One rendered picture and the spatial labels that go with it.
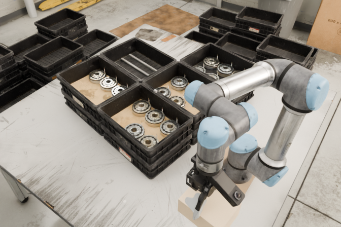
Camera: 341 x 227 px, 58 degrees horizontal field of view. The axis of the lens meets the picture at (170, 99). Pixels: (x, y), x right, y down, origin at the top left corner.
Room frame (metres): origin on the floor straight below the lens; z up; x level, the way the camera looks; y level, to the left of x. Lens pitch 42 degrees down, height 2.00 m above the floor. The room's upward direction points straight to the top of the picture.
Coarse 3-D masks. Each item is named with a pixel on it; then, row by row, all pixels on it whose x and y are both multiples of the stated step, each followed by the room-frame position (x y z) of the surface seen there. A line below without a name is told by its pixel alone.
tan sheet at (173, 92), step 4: (164, 84) 1.45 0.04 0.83; (168, 84) 1.45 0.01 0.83; (188, 84) 1.45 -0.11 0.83; (168, 88) 1.41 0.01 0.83; (172, 92) 1.38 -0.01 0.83; (176, 92) 1.38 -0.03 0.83; (180, 92) 1.38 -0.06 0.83; (188, 104) 1.27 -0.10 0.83; (188, 108) 1.24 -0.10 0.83; (192, 108) 1.24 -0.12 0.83; (192, 112) 1.21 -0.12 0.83; (196, 112) 1.21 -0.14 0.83
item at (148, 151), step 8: (120, 96) 1.23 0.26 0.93; (160, 96) 1.23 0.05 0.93; (104, 104) 1.16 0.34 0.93; (104, 112) 1.10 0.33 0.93; (184, 112) 1.10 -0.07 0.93; (112, 120) 1.05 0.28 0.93; (192, 120) 1.06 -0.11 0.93; (120, 128) 1.00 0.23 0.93; (184, 128) 1.01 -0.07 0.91; (128, 136) 0.95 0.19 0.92; (168, 136) 0.95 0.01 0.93; (136, 144) 0.92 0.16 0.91; (160, 144) 0.90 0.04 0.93; (152, 152) 0.87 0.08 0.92
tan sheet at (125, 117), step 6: (126, 108) 1.24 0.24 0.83; (120, 114) 1.20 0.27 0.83; (126, 114) 1.20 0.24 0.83; (132, 114) 1.20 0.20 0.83; (114, 120) 1.15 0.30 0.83; (120, 120) 1.15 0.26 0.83; (126, 120) 1.15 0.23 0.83; (132, 120) 1.15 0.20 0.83; (138, 120) 1.15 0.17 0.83; (144, 120) 1.15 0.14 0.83; (144, 126) 1.11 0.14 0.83; (150, 132) 1.06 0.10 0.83; (156, 132) 1.06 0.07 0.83; (162, 138) 1.02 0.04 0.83
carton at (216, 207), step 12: (192, 192) 0.55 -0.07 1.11; (216, 192) 0.55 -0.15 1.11; (180, 204) 0.52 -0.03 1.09; (216, 204) 0.51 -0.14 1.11; (228, 204) 0.51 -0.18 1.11; (240, 204) 0.51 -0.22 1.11; (192, 216) 0.49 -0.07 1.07; (204, 216) 0.47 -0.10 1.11; (216, 216) 0.47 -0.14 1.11; (228, 216) 0.47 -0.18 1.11
